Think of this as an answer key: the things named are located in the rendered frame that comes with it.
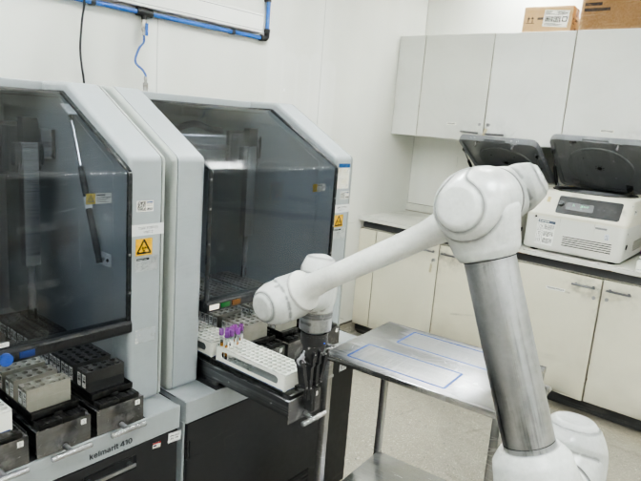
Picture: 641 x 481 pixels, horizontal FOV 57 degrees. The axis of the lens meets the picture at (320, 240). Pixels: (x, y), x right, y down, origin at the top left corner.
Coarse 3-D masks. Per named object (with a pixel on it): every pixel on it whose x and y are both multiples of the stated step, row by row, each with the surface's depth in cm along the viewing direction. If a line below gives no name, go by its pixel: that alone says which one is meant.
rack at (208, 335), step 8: (200, 328) 195; (208, 328) 195; (216, 328) 195; (200, 336) 188; (208, 336) 188; (216, 336) 188; (200, 344) 196; (208, 344) 184; (216, 344) 185; (208, 352) 185; (216, 352) 185
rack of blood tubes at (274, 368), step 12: (228, 348) 180; (240, 348) 181; (252, 348) 182; (264, 348) 182; (228, 360) 181; (240, 360) 181; (252, 360) 172; (264, 360) 174; (276, 360) 174; (288, 360) 176; (252, 372) 173; (264, 372) 178; (276, 372) 166; (288, 372) 166; (276, 384) 167; (288, 384) 165
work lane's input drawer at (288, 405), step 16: (208, 368) 183; (224, 368) 179; (224, 384) 179; (240, 384) 174; (256, 384) 171; (256, 400) 170; (272, 400) 166; (288, 400) 163; (288, 416) 162; (304, 416) 167; (320, 416) 167
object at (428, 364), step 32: (352, 352) 195; (384, 352) 198; (416, 352) 200; (448, 352) 202; (480, 352) 204; (384, 384) 231; (416, 384) 175; (448, 384) 177; (480, 384) 179; (384, 416) 236; (320, 448) 199; (320, 480) 202; (352, 480) 217; (384, 480) 218; (416, 480) 220
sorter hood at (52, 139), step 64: (0, 128) 141; (64, 128) 154; (0, 192) 128; (64, 192) 139; (128, 192) 152; (0, 256) 131; (64, 256) 142; (128, 256) 155; (0, 320) 133; (64, 320) 145; (128, 320) 159
